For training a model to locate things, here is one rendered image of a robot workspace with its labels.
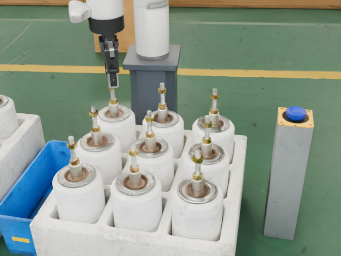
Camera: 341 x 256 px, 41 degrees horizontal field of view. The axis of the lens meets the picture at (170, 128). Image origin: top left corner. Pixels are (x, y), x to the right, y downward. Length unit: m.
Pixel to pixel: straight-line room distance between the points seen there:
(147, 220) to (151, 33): 0.53
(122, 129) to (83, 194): 0.24
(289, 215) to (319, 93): 0.78
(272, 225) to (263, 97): 0.70
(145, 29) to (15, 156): 0.46
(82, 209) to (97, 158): 0.12
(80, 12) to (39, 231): 0.43
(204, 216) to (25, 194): 0.51
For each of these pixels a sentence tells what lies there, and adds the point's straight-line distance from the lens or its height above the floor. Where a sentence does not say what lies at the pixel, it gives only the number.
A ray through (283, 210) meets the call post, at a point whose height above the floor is 0.09.
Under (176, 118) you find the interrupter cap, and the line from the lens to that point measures 1.05.
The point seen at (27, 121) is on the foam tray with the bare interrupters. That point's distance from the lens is 1.25.
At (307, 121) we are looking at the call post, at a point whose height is 0.31.
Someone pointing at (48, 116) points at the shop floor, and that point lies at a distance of 1.62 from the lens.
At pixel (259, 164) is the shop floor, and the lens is 1.34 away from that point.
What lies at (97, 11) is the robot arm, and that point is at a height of 0.51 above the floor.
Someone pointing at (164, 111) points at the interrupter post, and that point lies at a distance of 1.03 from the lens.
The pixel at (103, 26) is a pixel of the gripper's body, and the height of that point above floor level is 0.48.
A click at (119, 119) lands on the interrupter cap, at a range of 1.06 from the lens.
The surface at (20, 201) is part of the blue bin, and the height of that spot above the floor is 0.07.
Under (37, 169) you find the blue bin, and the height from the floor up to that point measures 0.09.
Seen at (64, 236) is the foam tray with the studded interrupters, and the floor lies 0.16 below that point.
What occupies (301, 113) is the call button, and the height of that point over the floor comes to 0.33.
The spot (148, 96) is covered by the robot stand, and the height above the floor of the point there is 0.20.
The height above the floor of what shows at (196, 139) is 0.23.
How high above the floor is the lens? 0.79
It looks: 32 degrees down
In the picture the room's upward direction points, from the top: 1 degrees counter-clockwise
